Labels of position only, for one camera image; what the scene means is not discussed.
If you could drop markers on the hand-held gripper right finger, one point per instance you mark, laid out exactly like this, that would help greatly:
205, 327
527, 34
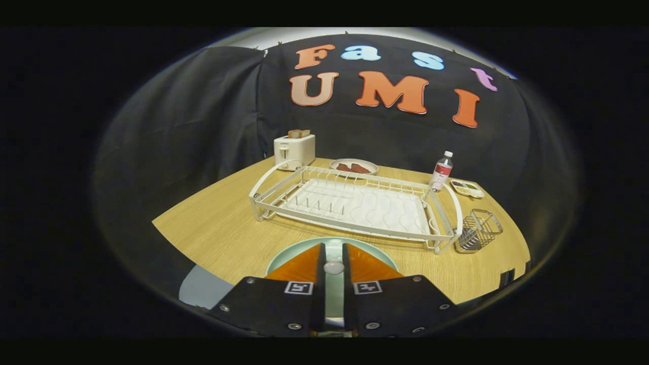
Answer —
347, 299

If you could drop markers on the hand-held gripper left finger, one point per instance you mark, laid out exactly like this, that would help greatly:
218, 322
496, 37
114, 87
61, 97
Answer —
320, 299

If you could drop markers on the light green plate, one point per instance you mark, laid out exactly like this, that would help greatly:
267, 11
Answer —
333, 299

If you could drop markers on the spoon with white round end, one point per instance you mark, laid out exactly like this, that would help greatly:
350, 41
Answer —
333, 267

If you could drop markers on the white dish rack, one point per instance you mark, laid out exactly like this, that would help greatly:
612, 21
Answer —
365, 205

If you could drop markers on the white round dish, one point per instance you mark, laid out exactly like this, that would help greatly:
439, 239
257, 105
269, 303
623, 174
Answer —
355, 161

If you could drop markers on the red meat piece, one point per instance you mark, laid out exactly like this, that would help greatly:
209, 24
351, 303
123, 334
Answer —
361, 169
344, 167

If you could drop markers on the white toaster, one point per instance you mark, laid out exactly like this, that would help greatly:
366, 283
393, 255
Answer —
294, 151

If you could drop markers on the clear bottle with red label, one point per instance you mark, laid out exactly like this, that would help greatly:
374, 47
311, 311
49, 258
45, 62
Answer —
441, 172

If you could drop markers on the black table clamp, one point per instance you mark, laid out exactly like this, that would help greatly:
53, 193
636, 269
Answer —
528, 267
507, 279

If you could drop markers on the white compartment tray with beans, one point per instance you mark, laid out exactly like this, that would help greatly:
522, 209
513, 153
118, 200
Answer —
467, 188

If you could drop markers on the black backdrop cloth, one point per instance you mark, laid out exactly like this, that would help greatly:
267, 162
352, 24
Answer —
203, 116

